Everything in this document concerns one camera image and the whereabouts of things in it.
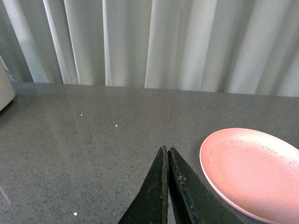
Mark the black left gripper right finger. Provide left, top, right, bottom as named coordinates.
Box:
left=168, top=147, right=242, bottom=224

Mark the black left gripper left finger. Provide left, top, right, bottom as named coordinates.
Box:
left=119, top=146, right=169, bottom=224

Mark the pink round plate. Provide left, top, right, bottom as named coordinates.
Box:
left=199, top=128, right=299, bottom=224

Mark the white pleated curtain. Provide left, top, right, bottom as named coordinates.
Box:
left=0, top=0, right=299, bottom=97

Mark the white rounded appliance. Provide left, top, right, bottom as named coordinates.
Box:
left=0, top=63, right=15, bottom=110

